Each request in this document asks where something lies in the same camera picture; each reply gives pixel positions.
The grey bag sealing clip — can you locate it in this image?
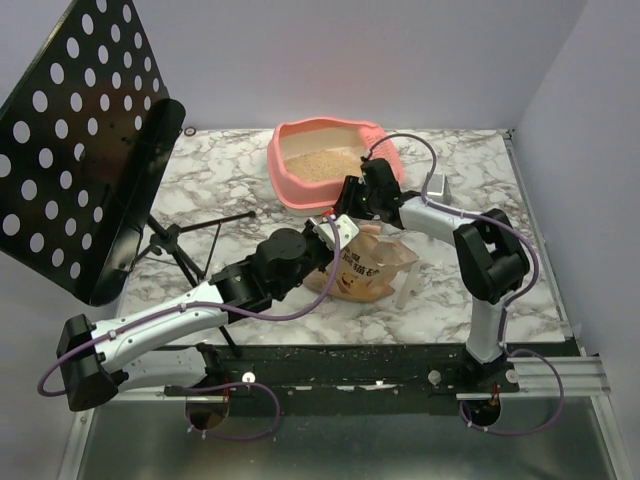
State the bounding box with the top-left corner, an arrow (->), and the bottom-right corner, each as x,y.
395,260 -> 423,310

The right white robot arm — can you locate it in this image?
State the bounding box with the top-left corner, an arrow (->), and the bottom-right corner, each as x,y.
334,158 -> 530,392

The pink cat litter box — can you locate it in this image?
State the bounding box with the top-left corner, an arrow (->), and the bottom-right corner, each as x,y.
266,117 -> 386,216

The silver metal litter scoop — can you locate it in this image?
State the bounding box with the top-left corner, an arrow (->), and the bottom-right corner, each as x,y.
425,173 -> 452,205

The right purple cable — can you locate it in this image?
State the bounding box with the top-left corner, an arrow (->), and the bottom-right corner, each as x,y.
363,133 -> 566,435

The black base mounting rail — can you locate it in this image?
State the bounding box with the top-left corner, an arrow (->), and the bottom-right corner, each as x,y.
164,343 -> 556,416

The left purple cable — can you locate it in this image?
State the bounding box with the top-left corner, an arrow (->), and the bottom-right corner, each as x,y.
37,214 -> 342,442

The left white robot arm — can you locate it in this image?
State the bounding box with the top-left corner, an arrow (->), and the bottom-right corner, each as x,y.
56,225 -> 343,412

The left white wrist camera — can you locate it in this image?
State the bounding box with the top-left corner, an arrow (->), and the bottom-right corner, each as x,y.
309,212 -> 359,252

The beige cat litter bag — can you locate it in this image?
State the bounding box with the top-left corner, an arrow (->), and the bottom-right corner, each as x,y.
329,224 -> 419,303

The clean litter in box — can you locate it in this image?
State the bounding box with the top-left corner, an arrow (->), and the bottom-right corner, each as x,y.
284,150 -> 361,183

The purple cable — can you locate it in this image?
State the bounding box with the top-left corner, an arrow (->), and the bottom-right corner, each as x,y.
363,133 -> 566,435
37,214 -> 342,442

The black perforated music stand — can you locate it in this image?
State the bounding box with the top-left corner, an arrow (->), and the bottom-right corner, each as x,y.
0,0 -> 257,357

